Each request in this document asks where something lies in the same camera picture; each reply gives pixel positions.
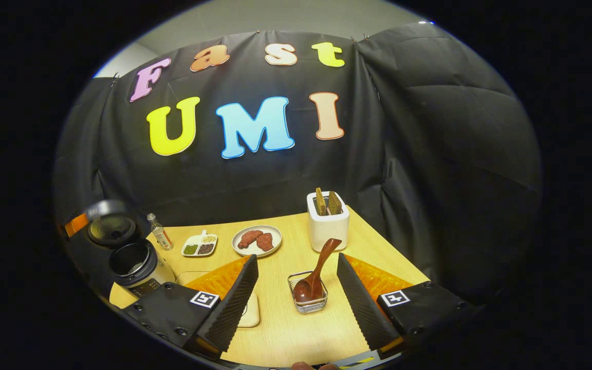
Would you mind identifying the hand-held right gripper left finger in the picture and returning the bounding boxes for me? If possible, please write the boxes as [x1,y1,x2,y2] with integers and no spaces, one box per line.
[120,254,259,359]

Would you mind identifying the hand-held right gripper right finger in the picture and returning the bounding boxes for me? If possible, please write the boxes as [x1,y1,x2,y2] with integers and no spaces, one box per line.
[336,253,482,360]

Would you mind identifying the dark brown wooden spoon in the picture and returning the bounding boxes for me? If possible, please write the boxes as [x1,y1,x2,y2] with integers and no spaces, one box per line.
[293,238,342,303]

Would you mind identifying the clear rice container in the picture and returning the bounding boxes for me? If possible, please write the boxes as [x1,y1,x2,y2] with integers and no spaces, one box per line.
[175,271,261,328]

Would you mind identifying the metal wire chopstick holder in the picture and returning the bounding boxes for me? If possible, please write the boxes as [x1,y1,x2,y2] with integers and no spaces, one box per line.
[288,271,328,314]

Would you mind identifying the silver black rice cooker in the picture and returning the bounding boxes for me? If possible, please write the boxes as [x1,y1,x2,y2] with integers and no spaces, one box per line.
[84,199,177,300]

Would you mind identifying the white divided bean dish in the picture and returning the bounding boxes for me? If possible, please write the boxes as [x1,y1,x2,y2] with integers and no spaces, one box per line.
[181,230,218,257]

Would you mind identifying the white round plate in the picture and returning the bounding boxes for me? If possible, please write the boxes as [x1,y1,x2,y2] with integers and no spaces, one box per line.
[232,225,283,257]

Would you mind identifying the white toaster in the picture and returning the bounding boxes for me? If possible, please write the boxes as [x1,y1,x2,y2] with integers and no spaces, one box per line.
[307,191,350,252]

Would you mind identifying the small clear glass bottle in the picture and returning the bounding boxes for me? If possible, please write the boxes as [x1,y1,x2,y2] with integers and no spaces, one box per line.
[147,213,174,251]

